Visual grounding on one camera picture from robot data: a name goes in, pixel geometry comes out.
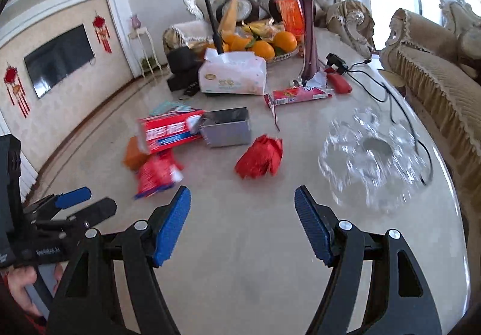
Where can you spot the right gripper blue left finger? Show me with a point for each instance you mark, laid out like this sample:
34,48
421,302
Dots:
167,224

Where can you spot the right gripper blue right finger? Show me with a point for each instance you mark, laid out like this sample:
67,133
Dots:
314,219

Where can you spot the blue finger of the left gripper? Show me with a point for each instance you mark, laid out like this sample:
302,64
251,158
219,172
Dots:
72,198
94,214

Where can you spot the orange box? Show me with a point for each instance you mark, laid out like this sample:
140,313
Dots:
134,158

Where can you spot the red white toothpaste box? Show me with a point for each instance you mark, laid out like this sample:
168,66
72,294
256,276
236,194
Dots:
168,130

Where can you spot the silver cardboard box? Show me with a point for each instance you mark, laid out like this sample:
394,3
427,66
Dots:
225,128

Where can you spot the person left hand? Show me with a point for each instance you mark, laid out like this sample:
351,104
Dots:
17,281

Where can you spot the red white snack bag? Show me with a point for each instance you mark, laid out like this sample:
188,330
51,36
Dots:
159,173

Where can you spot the clear glass cup set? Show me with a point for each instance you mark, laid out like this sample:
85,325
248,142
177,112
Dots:
368,163

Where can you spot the crumpled red wrapper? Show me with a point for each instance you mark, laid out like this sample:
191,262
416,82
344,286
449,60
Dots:
262,157

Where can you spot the ornate white marble coffee table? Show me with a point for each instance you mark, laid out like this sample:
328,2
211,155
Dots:
242,263

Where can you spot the pink long candy box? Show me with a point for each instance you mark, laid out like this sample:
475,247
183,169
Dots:
295,95

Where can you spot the small red pouch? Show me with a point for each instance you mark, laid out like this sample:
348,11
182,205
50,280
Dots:
338,83

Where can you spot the purple glass flower vase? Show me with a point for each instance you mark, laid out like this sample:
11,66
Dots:
311,65

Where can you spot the black cylinder speaker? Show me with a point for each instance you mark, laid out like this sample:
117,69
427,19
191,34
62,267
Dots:
184,66

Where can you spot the white tall side stand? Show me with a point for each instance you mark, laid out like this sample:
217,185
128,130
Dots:
142,46

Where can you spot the white tissue pack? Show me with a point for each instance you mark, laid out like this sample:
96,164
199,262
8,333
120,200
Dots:
241,73

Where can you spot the red Chinese knot ornament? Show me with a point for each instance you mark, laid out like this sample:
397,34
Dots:
102,33

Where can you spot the orange fruit left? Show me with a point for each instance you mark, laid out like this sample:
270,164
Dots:
263,49

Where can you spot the orange fruit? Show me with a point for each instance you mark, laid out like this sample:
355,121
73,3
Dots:
263,49
285,41

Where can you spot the orange fruit right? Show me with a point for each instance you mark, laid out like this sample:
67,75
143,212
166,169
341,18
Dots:
285,41

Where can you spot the pink vase on stand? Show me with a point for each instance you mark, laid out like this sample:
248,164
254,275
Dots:
135,22

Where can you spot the beige sofa right side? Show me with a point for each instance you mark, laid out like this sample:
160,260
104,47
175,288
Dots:
441,66

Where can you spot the red orange gift bag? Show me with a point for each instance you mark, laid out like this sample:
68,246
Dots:
291,13

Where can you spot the beige tufted sofa far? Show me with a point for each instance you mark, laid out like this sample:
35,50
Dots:
350,19

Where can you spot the wall mounted black television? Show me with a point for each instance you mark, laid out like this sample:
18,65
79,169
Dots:
57,59

